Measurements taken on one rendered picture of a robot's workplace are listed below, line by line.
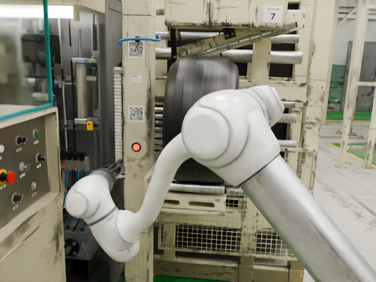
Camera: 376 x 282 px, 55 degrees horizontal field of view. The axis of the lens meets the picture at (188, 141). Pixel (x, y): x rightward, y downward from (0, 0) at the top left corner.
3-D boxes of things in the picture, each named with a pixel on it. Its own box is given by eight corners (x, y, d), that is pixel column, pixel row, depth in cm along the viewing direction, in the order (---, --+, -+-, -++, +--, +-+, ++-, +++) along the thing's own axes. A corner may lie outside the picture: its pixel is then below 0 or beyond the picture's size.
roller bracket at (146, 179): (143, 198, 165) (143, 178, 163) (159, 172, 204) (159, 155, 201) (150, 198, 165) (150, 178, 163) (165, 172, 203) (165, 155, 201)
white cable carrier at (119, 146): (114, 167, 176) (113, 66, 166) (118, 164, 181) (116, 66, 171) (123, 167, 176) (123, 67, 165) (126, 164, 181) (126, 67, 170)
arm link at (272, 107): (211, 104, 96) (191, 110, 84) (272, 71, 88) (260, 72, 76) (233, 149, 96) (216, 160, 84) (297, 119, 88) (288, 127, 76)
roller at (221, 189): (150, 185, 166) (151, 177, 169) (151, 191, 170) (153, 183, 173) (226, 190, 163) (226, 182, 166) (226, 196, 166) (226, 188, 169)
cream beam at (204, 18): (163, 25, 183) (164, -6, 180) (170, 29, 207) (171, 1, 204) (286, 28, 177) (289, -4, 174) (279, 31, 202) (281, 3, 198)
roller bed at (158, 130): (141, 156, 214) (141, 106, 207) (147, 150, 228) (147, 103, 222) (174, 159, 212) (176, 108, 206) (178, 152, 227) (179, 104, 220)
